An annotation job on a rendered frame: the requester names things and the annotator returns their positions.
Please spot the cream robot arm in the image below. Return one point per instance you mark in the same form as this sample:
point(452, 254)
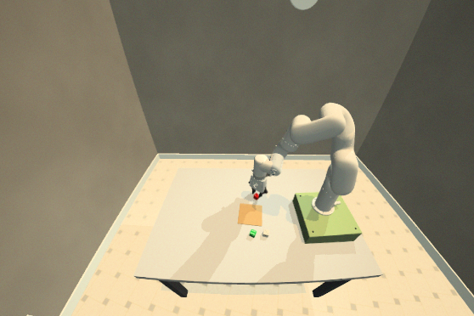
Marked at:
point(343, 169)

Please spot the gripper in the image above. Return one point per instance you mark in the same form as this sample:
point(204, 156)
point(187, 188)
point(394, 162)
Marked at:
point(258, 185)

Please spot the tan flat mat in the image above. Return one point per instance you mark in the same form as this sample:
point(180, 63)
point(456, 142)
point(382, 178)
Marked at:
point(250, 215)

